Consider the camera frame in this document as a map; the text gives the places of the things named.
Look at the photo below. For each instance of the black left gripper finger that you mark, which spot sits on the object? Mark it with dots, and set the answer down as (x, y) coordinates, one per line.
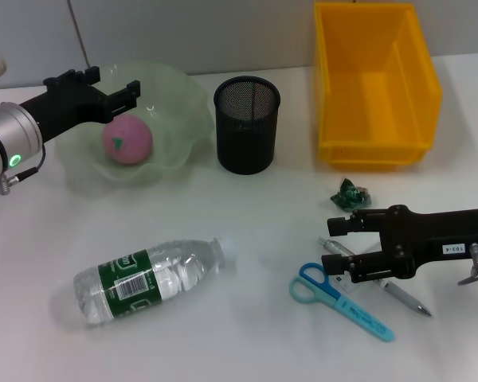
(88, 75)
(125, 99)

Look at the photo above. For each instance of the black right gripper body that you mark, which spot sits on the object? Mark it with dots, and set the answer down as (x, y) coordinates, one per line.
(430, 235)

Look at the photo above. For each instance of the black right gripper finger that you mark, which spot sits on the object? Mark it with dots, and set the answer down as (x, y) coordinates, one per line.
(336, 227)
(332, 264)

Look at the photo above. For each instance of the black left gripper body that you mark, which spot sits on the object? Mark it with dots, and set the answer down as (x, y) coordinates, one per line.
(67, 107)

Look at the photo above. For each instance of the green plastic wrapper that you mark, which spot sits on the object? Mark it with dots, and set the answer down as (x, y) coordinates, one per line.
(348, 195)

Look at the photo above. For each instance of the pink peach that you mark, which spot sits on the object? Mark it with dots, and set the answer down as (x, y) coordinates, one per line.
(131, 139)

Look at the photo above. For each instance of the clear green-label water bottle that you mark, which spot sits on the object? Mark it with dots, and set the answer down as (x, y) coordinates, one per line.
(143, 278)

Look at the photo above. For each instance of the green glass fruit plate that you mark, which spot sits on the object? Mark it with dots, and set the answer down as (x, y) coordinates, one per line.
(175, 119)

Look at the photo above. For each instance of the blue scissors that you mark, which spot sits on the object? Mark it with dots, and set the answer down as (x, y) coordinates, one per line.
(358, 314)

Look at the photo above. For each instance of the grey ballpoint pen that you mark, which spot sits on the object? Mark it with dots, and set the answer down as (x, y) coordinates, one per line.
(406, 298)

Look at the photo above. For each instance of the black mesh pen cup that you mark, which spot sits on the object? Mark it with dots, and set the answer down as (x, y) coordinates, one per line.
(247, 147)

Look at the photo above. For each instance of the yellow plastic bin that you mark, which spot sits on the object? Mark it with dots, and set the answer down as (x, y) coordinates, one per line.
(382, 99)

